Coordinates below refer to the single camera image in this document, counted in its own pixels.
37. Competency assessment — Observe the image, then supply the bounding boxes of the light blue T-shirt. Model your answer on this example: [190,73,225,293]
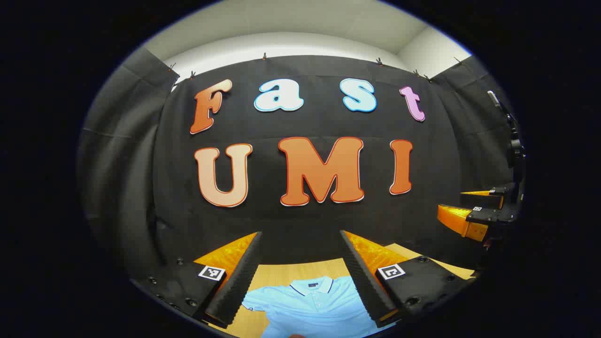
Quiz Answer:
[241,275,397,338]

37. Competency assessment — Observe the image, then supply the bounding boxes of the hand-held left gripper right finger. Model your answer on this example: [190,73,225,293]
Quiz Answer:
[339,230,477,328]

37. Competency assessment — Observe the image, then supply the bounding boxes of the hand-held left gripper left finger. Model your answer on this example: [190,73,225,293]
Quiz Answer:
[131,231,263,329]

